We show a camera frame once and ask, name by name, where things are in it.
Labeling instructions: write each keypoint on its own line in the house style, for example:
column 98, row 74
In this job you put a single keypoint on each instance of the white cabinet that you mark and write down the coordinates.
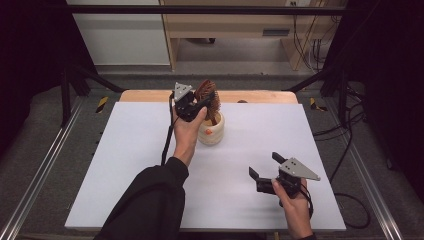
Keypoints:
column 123, row 36

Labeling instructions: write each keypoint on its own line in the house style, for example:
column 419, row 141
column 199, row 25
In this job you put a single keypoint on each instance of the yellow black hazard tape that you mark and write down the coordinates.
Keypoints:
column 314, row 104
column 102, row 104

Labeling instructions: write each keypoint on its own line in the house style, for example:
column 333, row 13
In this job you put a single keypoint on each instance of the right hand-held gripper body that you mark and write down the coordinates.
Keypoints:
column 298, row 170

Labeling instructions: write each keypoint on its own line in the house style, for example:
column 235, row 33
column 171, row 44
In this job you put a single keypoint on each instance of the cream ceramic cup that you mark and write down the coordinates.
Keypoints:
column 211, row 135

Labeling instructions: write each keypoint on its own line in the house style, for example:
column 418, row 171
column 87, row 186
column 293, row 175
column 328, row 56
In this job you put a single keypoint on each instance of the black metal frame stand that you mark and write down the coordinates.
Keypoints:
column 341, row 96
column 66, row 96

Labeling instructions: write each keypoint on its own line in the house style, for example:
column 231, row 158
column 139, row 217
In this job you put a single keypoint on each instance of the light wooden desk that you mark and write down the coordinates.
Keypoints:
column 230, row 23

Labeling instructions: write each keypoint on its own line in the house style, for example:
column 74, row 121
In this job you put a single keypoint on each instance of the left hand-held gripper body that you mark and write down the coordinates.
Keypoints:
column 183, row 100

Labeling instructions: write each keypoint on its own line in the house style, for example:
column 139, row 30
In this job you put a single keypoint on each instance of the brown wooden hairbrush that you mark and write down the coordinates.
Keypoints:
column 208, row 88

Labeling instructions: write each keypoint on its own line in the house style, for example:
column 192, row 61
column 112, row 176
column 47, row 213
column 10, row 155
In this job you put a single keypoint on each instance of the person's left hand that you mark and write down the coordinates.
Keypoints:
column 186, row 136

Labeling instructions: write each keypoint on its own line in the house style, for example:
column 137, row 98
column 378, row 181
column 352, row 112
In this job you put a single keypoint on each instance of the silver aluminium floor rail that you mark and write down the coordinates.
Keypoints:
column 40, row 173
column 370, row 186

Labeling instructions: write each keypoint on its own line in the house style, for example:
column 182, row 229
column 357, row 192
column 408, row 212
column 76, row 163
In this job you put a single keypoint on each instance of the person's right hand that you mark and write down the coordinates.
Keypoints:
column 296, row 206

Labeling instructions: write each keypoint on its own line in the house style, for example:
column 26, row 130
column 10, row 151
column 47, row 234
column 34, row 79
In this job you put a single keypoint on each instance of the light wooden table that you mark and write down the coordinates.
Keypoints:
column 146, row 96

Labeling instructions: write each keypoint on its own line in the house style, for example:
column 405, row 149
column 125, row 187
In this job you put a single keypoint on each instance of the grey label on desk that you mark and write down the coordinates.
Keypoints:
column 275, row 32

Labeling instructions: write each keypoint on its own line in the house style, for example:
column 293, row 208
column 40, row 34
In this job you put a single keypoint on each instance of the black horizontal frame bar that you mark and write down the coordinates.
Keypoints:
column 200, row 9

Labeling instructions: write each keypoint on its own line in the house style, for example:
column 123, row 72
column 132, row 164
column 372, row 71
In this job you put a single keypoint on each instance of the black curtain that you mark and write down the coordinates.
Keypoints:
column 390, row 66
column 30, row 50

